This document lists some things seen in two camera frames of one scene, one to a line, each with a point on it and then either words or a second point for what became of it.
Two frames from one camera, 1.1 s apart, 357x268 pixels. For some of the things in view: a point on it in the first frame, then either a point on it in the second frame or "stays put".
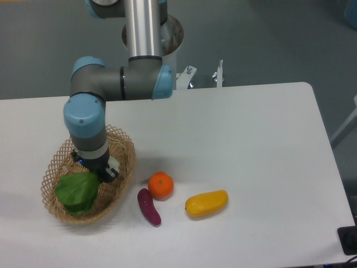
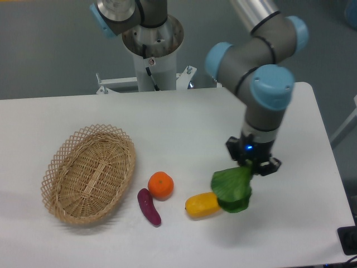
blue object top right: [351, 13] stays put
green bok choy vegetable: [77, 191] to [232, 186]
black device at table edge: [348, 237] stays put
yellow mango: [206, 204] stays put
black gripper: [98, 166] to [247, 150]
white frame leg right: [348, 127] stays put
